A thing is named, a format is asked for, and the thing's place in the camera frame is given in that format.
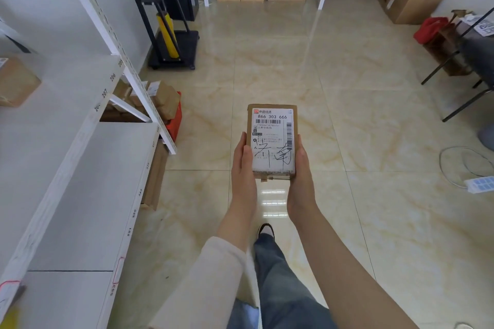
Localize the open brown cardboard box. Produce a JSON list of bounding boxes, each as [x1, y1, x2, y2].
[[422, 25, 474, 77]]

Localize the person's right forearm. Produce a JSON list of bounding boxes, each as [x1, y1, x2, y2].
[[287, 205, 421, 329]]

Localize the grey round base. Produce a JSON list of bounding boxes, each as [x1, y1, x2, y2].
[[477, 122, 494, 152]]

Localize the flat cardboard sheet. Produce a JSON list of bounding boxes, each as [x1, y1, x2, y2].
[[140, 143, 169, 212]]

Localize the white power strip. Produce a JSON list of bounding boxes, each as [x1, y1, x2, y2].
[[464, 176, 494, 195]]

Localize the white cable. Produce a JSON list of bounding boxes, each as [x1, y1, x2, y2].
[[439, 146, 494, 189]]

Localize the person's black white shoe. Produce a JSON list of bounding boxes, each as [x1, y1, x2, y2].
[[257, 223, 276, 241]]

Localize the yellow object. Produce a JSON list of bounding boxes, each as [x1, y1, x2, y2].
[[0, 302, 21, 329]]

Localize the printed paper sheet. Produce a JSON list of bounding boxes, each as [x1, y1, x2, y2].
[[472, 18, 494, 37]]

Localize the person's right hand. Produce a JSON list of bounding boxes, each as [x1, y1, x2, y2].
[[286, 145, 320, 224]]

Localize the red plastic bag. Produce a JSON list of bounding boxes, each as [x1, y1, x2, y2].
[[413, 16, 449, 45]]

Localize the black wheeled trolley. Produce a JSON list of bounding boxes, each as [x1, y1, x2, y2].
[[118, 0, 200, 71]]

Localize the yellow film roll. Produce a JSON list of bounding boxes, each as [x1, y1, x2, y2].
[[156, 11, 180, 60]]

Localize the heap of brown cardboard parcels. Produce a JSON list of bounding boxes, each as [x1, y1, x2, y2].
[[99, 78, 152, 123]]

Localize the black metal chair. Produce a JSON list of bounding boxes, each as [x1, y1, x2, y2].
[[420, 6, 494, 123]]

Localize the brown paper-wrapped parcel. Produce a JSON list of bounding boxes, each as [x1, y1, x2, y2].
[[148, 81, 181, 122]]

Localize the person's left hand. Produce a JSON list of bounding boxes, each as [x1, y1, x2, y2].
[[230, 131, 259, 218]]

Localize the red plastic package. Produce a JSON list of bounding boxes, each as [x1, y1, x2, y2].
[[165, 91, 183, 143]]

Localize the person's blue jeans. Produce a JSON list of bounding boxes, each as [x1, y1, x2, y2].
[[227, 233, 339, 329]]

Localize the person's left forearm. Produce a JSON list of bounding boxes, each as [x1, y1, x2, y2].
[[148, 209, 258, 329]]

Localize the long white metal shelving unit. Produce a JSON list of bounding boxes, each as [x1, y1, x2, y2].
[[0, 0, 178, 329]]

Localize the cardboard parcel with white label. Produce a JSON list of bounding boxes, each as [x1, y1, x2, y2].
[[246, 104, 298, 183]]

